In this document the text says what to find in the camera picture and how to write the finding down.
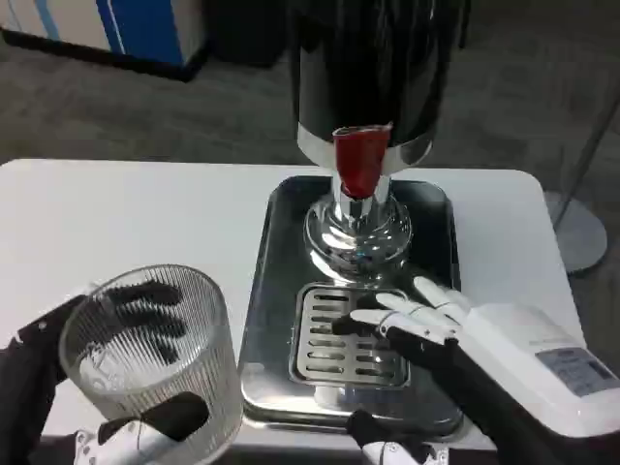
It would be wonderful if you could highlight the red tap handle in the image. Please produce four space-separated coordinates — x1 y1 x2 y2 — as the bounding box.
332 124 392 201

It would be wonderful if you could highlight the grey round-base pole stand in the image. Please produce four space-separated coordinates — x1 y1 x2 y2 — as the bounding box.
542 91 620 277

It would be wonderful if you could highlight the steel drip tray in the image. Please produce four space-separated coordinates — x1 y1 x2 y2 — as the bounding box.
239 174 466 432

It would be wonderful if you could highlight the slotted steel drip grid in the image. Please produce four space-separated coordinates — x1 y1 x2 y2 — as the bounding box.
289 282 412 388

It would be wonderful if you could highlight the clear ribbed glass cup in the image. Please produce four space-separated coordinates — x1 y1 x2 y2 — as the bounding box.
57 263 243 465

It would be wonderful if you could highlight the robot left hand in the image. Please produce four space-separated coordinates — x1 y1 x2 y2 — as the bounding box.
0 276 212 465

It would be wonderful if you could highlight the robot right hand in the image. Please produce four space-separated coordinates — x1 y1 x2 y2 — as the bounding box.
331 275 620 465

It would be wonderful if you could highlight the black steel drink dispenser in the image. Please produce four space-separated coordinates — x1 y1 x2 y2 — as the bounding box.
285 0 472 292

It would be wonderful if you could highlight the blue and white cabinet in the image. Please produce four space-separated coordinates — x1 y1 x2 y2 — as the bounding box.
0 0 209 83

